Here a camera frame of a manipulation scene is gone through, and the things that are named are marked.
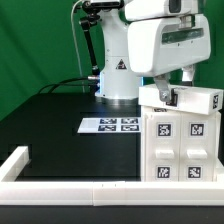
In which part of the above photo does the small white door part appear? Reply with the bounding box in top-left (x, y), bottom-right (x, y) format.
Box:
top-left (141, 112), bottom-right (181, 182)

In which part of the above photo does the white box part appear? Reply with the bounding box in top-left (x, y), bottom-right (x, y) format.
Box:
top-left (139, 84), bottom-right (224, 115)

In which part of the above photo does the white cabinet body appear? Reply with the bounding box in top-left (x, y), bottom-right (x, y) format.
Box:
top-left (141, 107), bottom-right (221, 182)

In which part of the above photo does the white U-shaped table frame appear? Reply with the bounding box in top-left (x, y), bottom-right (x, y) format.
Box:
top-left (0, 146), bottom-right (224, 206)

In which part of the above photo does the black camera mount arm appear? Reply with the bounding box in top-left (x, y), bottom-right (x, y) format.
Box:
top-left (79, 0), bottom-right (100, 75)

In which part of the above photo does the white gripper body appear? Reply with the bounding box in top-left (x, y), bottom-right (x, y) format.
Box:
top-left (128, 14), bottom-right (211, 77)

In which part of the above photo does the black cable bundle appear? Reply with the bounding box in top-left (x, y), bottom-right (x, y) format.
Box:
top-left (37, 77), bottom-right (101, 95)

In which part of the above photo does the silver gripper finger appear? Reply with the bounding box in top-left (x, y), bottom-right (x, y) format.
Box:
top-left (182, 64), bottom-right (196, 82)
top-left (154, 73), bottom-right (171, 102)

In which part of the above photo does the grey hanging cable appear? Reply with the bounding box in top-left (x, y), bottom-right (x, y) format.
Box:
top-left (70, 0), bottom-right (86, 94)

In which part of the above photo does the white marker base plate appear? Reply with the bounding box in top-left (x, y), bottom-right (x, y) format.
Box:
top-left (78, 117), bottom-right (141, 134)

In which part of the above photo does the white door panel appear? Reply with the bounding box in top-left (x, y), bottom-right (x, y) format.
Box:
top-left (179, 113), bottom-right (217, 181)

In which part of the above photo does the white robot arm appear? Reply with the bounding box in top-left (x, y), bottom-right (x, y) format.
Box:
top-left (90, 0), bottom-right (211, 102)

